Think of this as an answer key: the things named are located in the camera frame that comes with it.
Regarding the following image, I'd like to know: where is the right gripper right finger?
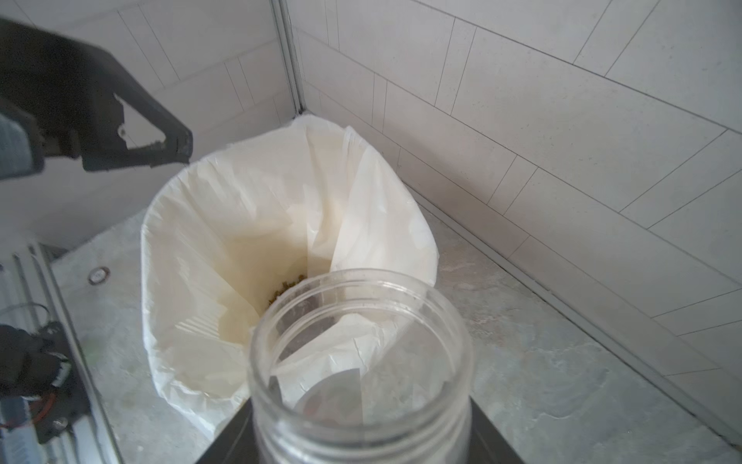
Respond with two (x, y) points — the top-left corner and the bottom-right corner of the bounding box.
(468, 399), (525, 464)

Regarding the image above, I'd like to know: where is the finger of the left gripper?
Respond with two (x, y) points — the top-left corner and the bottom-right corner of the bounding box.
(1, 19), (193, 172)
(1, 97), (44, 180)

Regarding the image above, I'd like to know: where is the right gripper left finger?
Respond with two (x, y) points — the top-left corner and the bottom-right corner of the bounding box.
(196, 400), (255, 464)

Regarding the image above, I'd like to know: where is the white lidded glass jar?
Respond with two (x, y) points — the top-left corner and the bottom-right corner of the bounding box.
(248, 269), (475, 463)

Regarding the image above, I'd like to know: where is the dried flower tea pile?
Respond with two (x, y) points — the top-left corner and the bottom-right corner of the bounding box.
(269, 275), (306, 305)

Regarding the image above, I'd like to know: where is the white plastic bin liner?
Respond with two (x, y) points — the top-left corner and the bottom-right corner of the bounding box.
(141, 115), (439, 439)

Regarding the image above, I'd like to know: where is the aluminium mounting rail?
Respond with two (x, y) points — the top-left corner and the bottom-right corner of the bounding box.
(1, 242), (121, 463)

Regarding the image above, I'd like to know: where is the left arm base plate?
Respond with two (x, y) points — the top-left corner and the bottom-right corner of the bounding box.
(1, 321), (91, 445)

